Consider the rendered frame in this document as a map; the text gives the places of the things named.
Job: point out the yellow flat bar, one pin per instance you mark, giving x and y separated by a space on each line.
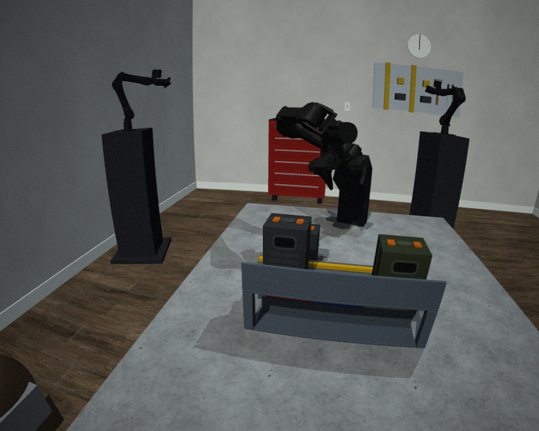
335 266

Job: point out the olive green tool case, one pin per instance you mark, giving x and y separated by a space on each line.
401 256

